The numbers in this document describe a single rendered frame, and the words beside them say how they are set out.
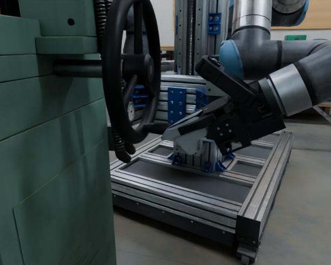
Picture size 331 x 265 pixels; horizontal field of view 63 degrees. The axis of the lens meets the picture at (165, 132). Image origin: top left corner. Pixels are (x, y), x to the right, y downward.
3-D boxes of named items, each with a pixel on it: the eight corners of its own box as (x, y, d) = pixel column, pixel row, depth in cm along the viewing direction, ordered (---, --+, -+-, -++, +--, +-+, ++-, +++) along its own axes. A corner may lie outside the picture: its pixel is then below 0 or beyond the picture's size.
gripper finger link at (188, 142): (169, 165, 50) (215, 148, 47) (154, 139, 49) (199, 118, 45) (173, 158, 53) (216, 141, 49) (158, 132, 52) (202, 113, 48)
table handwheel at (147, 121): (121, -44, 35) (167, 4, 62) (-10, -35, 39) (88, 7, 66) (126, 167, 42) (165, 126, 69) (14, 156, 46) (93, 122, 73)
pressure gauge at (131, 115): (128, 130, 82) (127, 103, 80) (117, 129, 83) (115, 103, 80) (135, 124, 88) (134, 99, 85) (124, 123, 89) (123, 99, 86)
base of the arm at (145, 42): (135, 52, 140) (134, 32, 137) (159, 53, 133) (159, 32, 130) (116, 53, 128) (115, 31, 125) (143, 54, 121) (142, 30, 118)
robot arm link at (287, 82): (297, 67, 38) (288, 60, 46) (266, 81, 40) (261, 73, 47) (316, 112, 40) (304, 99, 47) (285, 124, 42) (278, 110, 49)
